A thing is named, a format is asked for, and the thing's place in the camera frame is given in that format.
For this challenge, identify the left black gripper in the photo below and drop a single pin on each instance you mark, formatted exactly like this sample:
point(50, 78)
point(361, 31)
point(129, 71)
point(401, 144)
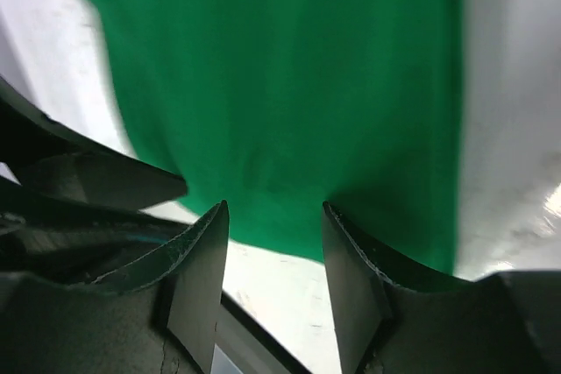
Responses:
point(74, 203)

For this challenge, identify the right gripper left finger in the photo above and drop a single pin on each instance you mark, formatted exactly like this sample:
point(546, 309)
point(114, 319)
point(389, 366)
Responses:
point(156, 314)

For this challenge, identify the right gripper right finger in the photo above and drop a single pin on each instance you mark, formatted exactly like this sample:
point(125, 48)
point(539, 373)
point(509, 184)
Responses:
point(394, 315)

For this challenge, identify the green t shirt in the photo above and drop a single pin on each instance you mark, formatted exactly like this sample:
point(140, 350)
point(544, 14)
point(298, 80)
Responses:
point(278, 106)

